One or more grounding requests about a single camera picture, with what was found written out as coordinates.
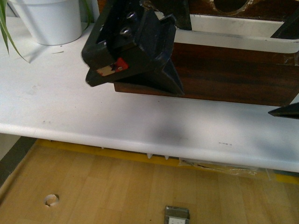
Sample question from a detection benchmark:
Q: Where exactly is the dark wooden drawer cabinet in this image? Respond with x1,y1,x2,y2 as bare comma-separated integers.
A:
97,0,299,21

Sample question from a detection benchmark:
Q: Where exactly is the clear plastic bag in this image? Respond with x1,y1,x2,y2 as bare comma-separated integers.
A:
178,158,277,181

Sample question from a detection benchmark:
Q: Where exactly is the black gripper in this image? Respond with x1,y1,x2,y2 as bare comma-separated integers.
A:
81,0,192,96

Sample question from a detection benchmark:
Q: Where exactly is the black camera gripper finger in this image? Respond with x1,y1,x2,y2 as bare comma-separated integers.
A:
268,103,299,119

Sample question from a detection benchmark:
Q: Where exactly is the white plastic plant pot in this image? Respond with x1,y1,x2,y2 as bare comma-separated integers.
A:
9,0,82,45

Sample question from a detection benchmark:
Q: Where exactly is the green striped spider plant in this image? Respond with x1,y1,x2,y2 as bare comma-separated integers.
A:
0,0,92,62

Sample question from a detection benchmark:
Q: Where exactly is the dark wooden drawer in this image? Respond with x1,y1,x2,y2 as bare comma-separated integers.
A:
114,14,299,107

